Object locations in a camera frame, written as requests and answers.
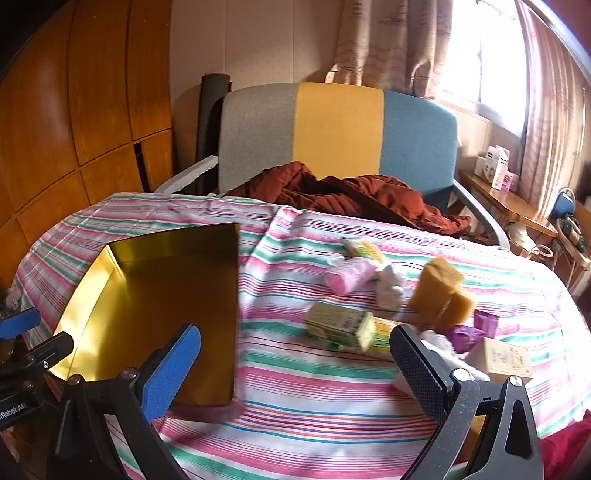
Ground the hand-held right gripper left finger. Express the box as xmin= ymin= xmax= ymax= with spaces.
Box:
xmin=46 ymin=323 xmax=202 ymax=480

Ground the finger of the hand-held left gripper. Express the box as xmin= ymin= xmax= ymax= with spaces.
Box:
xmin=0 ymin=307 xmax=42 ymax=342
xmin=18 ymin=331 xmax=75 ymax=372

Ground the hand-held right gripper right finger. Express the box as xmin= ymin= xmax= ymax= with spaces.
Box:
xmin=389 ymin=323 xmax=543 ymax=480

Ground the yellow sponge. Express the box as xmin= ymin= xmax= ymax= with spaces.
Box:
xmin=407 ymin=256 xmax=466 ymax=324
xmin=436 ymin=288 xmax=477 ymax=334

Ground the cream cardboard box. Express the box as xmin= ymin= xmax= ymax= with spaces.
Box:
xmin=464 ymin=337 xmax=535 ymax=384

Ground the white plastic bag ball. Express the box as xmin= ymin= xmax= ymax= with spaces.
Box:
xmin=374 ymin=263 xmax=407 ymax=310
xmin=419 ymin=330 xmax=464 ymax=366

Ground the olive green small box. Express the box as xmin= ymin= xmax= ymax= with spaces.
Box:
xmin=303 ymin=300 xmax=376 ymax=352

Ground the gold tin box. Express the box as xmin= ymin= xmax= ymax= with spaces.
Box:
xmin=50 ymin=222 xmax=241 ymax=409

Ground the pink packet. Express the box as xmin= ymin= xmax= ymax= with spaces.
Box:
xmin=323 ymin=257 xmax=377 ymax=296

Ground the small yellow corn packet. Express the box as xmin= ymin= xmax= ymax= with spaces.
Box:
xmin=342 ymin=236 xmax=393 ymax=269

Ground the striped bedsheet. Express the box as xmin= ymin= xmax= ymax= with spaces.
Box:
xmin=14 ymin=193 xmax=591 ymax=480

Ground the white cloth bundle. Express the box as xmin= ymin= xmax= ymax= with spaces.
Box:
xmin=508 ymin=222 xmax=536 ymax=252

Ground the red cloth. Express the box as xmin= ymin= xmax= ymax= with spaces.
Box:
xmin=538 ymin=406 xmax=591 ymax=480

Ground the red-brown jacket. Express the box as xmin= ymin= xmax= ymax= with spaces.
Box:
xmin=222 ymin=161 xmax=472 ymax=238

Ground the wooden desk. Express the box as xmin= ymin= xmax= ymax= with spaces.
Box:
xmin=458 ymin=168 xmax=591 ymax=271

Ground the wooden wardrobe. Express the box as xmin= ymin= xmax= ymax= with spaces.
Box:
xmin=0 ymin=0 xmax=175 ymax=287

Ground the grey yellow blue chair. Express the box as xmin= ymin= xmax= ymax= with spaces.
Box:
xmin=154 ymin=82 xmax=511 ymax=250

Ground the black rolled mat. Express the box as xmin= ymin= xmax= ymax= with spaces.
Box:
xmin=196 ymin=73 xmax=230 ymax=197

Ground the beige patterned curtain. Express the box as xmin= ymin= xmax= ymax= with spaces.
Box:
xmin=331 ymin=0 xmax=455 ymax=100
xmin=515 ymin=0 xmax=591 ymax=217

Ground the window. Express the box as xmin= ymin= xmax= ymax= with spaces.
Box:
xmin=436 ymin=0 xmax=529 ymax=139

